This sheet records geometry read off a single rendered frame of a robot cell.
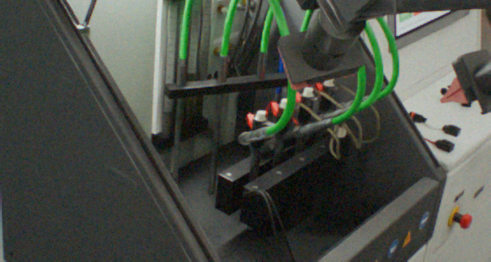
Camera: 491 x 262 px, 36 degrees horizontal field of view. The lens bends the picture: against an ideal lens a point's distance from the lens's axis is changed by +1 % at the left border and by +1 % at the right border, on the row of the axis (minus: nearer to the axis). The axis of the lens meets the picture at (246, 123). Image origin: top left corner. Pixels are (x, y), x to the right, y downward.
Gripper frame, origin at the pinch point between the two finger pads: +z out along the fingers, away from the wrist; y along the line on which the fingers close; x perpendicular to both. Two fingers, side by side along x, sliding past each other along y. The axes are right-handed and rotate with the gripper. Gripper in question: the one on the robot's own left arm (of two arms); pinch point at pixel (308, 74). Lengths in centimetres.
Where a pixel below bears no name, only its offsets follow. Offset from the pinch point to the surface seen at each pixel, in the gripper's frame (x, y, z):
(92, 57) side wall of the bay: -14.1, 27.9, 10.0
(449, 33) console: -25, -67, 80
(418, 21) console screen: -25, -52, 65
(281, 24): -10.8, -0.8, 6.7
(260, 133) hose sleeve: 1.6, 4.3, 21.1
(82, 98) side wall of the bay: -9.4, 30.8, 13.7
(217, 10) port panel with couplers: -35, -2, 53
